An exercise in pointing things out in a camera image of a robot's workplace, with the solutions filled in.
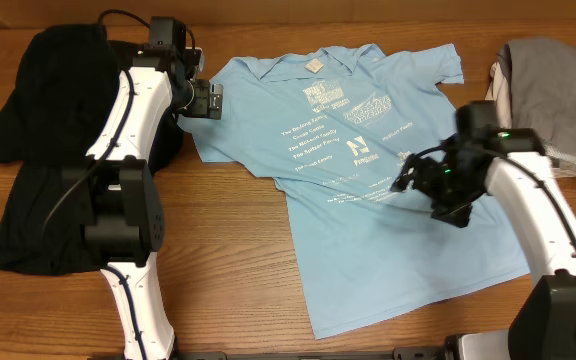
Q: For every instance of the grey folded garment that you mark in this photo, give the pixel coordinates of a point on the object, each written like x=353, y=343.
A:
x=542, y=76

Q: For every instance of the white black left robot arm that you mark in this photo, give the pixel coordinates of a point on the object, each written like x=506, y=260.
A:
x=116, y=207

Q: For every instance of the light blue printed t-shirt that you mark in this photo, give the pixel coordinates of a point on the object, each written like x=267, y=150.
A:
x=332, y=129

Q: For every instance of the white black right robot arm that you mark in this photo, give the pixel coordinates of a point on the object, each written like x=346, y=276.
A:
x=512, y=166

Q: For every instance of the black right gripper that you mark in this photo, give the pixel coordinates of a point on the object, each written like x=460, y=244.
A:
x=458, y=212

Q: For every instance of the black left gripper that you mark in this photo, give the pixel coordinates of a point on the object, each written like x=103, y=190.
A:
x=201, y=104

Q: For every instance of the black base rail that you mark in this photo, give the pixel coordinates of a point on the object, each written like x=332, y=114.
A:
x=308, y=355

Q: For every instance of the black t-shirt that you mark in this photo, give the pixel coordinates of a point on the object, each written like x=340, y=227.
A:
x=65, y=87

